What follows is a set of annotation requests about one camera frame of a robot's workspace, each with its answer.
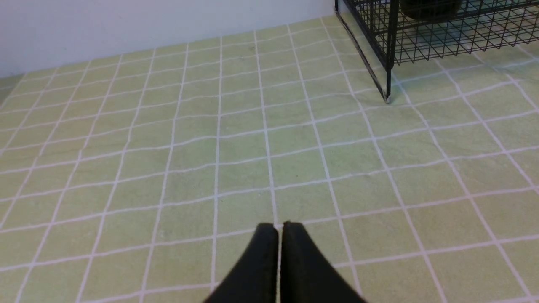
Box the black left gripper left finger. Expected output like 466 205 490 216
204 223 279 303

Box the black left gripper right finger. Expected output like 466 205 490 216
280 221 366 303

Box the red label soy sauce bottle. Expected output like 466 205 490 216
400 0 462 21

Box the green checkered tablecloth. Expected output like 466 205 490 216
0 16 538 303

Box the black wire mesh shelf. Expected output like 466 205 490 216
334 0 538 104

